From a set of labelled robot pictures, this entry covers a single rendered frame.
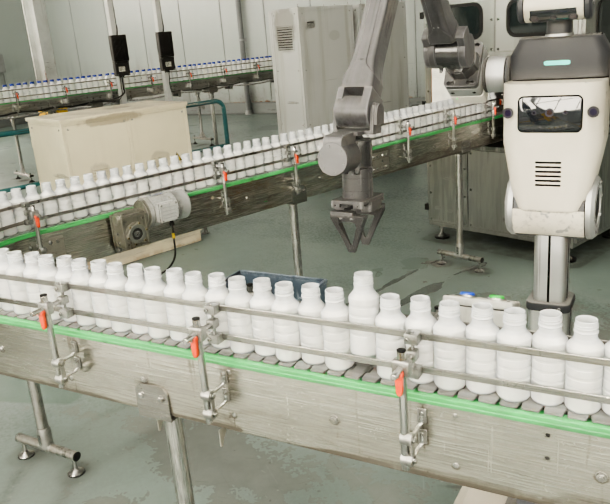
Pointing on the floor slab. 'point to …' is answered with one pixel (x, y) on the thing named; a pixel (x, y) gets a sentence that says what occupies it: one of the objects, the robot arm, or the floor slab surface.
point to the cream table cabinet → (112, 149)
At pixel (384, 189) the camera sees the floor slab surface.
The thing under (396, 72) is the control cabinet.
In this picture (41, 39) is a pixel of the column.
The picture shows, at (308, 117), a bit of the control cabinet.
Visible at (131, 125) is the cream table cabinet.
